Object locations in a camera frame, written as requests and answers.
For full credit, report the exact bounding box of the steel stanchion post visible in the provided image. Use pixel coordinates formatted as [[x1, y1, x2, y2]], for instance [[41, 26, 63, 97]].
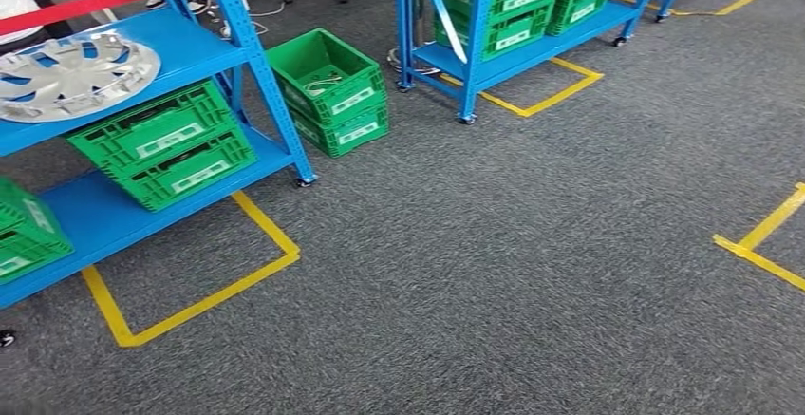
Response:
[[384, 0, 442, 79]]

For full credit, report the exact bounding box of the silver wheel hubcap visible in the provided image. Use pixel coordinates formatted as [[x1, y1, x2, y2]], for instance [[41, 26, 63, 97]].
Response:
[[0, 29, 163, 125]]

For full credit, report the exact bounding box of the white cable bundle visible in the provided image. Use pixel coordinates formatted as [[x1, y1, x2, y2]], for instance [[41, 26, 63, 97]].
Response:
[[303, 70, 346, 99]]

